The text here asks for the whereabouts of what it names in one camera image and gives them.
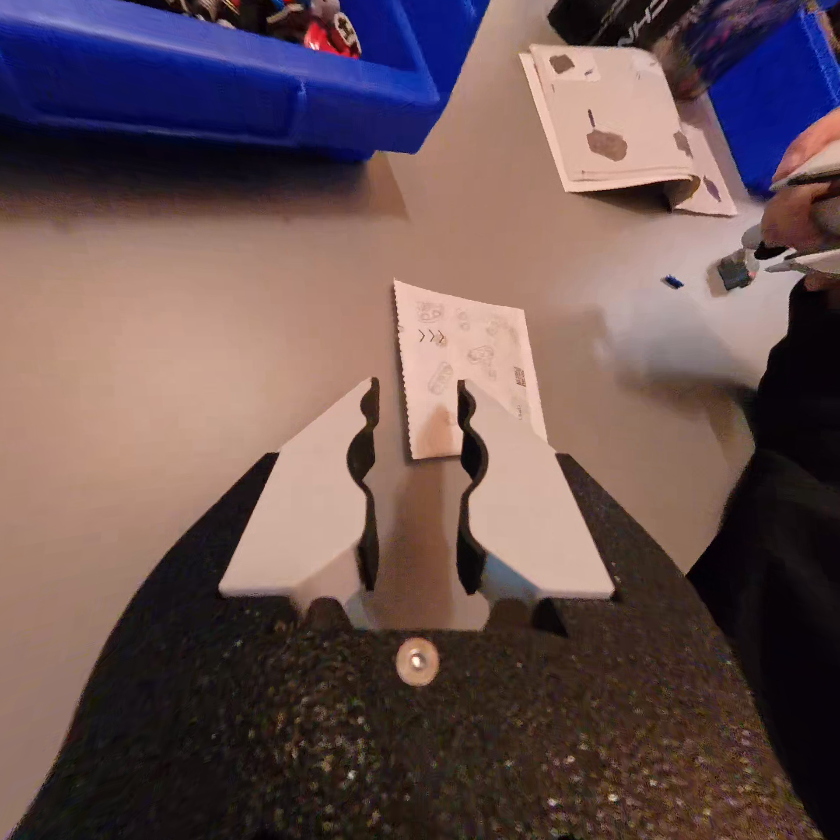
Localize person's right hand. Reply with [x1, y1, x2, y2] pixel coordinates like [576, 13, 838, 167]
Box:
[760, 110, 840, 291]

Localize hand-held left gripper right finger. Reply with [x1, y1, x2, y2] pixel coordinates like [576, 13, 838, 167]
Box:
[456, 378, 616, 603]

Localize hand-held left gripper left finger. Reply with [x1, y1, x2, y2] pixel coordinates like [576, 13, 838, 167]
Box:
[218, 376, 382, 631]

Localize white paper packet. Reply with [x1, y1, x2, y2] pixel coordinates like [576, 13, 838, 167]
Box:
[392, 279, 549, 462]

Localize person's black clothing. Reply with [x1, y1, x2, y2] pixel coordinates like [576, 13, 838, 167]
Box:
[686, 279, 840, 840]

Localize white instruction booklet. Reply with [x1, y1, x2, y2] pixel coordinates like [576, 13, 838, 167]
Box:
[518, 42, 739, 217]

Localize dark toy brick box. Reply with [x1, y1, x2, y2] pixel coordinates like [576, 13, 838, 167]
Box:
[546, 0, 805, 99]

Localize grey desk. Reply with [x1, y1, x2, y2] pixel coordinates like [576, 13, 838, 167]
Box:
[0, 0, 840, 837]

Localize blue plastic bin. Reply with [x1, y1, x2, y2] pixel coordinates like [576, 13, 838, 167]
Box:
[707, 10, 840, 200]
[0, 0, 490, 164]

